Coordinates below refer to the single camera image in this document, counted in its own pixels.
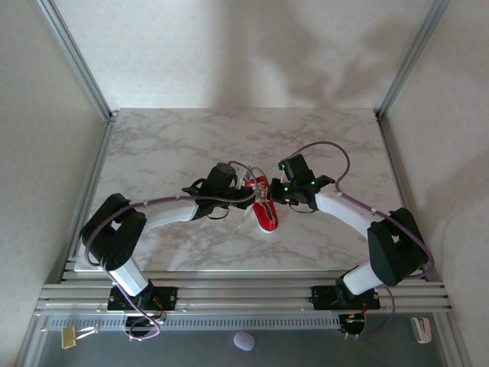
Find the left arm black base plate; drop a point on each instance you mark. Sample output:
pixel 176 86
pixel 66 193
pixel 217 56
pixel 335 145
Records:
pixel 168 297

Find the aluminium side rail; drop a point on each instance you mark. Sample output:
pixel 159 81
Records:
pixel 395 176
pixel 89 183

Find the gold binder clip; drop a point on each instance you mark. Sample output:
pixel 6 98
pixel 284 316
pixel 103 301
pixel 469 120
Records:
pixel 69 337

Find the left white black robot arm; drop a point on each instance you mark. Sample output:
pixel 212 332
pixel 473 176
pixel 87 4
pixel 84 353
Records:
pixel 172 214

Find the white plastic clip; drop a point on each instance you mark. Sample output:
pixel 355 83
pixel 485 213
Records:
pixel 421 330

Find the lavender oval object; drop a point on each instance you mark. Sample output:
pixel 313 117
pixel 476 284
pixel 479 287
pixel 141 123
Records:
pixel 243 341

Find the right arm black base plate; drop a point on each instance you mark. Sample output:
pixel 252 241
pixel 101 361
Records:
pixel 322 296

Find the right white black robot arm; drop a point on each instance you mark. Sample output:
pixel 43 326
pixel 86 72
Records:
pixel 340 208

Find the aluminium rail frame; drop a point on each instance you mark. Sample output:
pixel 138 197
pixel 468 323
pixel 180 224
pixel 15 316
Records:
pixel 244 294

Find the aluminium corner post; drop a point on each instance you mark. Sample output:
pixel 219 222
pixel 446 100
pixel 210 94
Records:
pixel 414 57
pixel 76 57

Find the red shoe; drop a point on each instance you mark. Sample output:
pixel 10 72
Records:
pixel 267 222

